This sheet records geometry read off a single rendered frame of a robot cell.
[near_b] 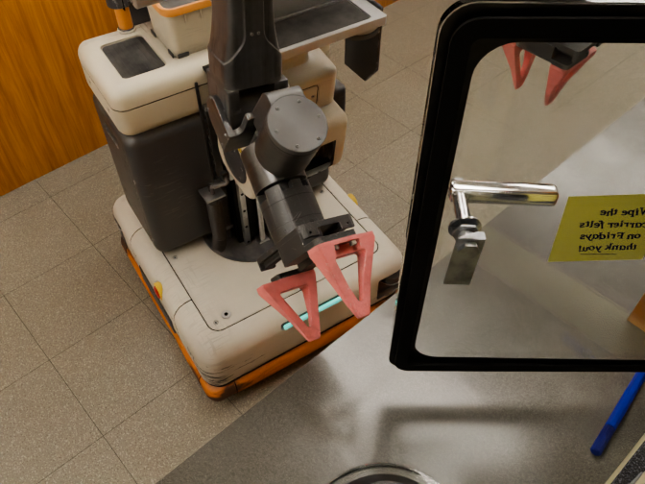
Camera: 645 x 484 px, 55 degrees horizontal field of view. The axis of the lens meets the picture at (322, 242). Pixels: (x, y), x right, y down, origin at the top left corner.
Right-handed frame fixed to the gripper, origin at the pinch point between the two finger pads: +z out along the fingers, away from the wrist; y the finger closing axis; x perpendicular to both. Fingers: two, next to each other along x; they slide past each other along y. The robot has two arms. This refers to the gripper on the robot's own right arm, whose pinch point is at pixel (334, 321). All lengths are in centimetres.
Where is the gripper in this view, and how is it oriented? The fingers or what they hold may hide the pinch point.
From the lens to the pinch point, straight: 62.4
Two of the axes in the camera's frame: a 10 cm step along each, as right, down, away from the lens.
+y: 4.9, -3.5, -8.0
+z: 3.7, 9.1, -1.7
